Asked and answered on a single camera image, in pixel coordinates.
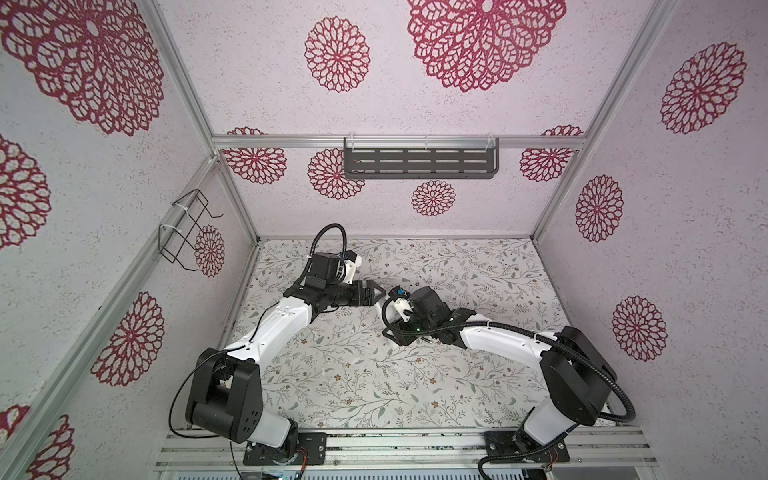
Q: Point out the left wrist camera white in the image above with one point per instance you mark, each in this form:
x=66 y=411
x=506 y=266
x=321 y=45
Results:
x=333 y=268

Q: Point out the black wire wall basket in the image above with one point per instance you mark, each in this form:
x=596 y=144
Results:
x=177 y=236

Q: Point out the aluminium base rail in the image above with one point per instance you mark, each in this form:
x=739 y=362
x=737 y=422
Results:
x=412 y=449

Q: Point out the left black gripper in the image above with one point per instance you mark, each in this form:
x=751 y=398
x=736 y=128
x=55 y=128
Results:
x=368 y=299

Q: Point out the dark grey wall shelf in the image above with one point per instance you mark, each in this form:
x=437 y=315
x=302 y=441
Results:
x=424 y=163

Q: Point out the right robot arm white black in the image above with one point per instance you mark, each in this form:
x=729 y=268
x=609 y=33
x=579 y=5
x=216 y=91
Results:
x=575 y=374

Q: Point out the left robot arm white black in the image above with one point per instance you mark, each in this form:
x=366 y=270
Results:
x=225 y=396

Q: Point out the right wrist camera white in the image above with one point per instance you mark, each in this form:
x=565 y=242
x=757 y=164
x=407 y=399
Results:
x=399 y=308

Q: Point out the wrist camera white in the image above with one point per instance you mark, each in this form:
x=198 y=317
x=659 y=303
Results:
x=399 y=308
x=333 y=268

